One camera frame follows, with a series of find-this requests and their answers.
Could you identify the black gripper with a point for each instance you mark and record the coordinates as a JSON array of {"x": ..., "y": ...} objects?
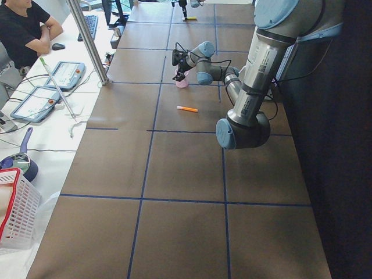
[
  {"x": 183, "y": 4},
  {"x": 182, "y": 66}
]

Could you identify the orange highlighter pen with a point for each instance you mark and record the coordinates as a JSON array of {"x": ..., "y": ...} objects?
[{"x": 188, "y": 109}]

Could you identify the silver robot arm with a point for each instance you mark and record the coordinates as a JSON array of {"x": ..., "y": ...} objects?
[
  {"x": 193, "y": 3},
  {"x": 278, "y": 25}
]

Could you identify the pink mesh pen holder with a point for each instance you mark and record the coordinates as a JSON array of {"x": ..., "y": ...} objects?
[{"x": 183, "y": 83}]

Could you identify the black monitor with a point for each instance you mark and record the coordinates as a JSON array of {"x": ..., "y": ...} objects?
[{"x": 114, "y": 14}]

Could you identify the black keyboard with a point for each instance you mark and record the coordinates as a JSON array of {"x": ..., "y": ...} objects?
[{"x": 92, "y": 24}]

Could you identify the far teach pendant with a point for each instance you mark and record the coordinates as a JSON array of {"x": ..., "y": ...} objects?
[{"x": 68, "y": 74}]

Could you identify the teach pendant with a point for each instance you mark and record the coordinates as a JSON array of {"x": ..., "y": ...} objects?
[
  {"x": 68, "y": 74},
  {"x": 36, "y": 105}
]

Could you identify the metal rod green tip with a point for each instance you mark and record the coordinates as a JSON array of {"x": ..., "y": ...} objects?
[{"x": 58, "y": 88}]

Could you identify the black computer mouse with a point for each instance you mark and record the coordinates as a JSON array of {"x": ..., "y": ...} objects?
[{"x": 58, "y": 46}]

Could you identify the near teach pendant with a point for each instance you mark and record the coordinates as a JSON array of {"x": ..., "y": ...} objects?
[{"x": 36, "y": 105}]

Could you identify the person in black shirt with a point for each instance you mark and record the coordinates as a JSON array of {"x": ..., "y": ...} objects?
[{"x": 27, "y": 31}]

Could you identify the blue saucepan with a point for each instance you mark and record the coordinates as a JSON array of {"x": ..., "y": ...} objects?
[{"x": 21, "y": 160}]

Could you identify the white plastic basket red rim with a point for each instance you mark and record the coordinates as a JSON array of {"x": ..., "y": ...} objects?
[{"x": 19, "y": 205}]

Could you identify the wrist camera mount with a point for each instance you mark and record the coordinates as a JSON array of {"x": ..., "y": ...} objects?
[{"x": 176, "y": 57}]

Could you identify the aluminium frame post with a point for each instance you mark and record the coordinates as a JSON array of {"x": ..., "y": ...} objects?
[{"x": 78, "y": 16}]

